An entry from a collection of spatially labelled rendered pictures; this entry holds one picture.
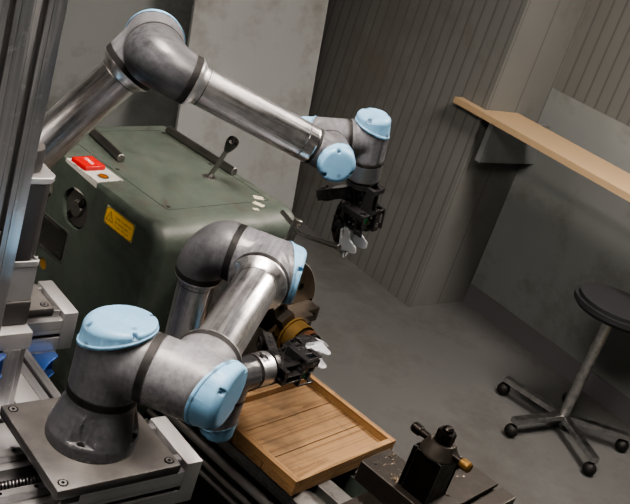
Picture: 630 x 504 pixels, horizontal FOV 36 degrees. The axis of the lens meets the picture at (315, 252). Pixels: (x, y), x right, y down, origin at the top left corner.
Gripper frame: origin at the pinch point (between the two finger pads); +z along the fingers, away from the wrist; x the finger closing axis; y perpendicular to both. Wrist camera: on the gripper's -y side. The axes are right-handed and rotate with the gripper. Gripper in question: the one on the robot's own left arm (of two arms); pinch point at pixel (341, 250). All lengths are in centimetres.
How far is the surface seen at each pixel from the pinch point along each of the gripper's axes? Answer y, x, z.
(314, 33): -234, 236, 75
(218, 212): -32.6, -9.0, 4.2
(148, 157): -64, -7, 5
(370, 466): 36.0, -22.9, 25.2
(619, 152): -64, 283, 82
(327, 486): 25, -21, 41
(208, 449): -3, -32, 47
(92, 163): -60, -27, -1
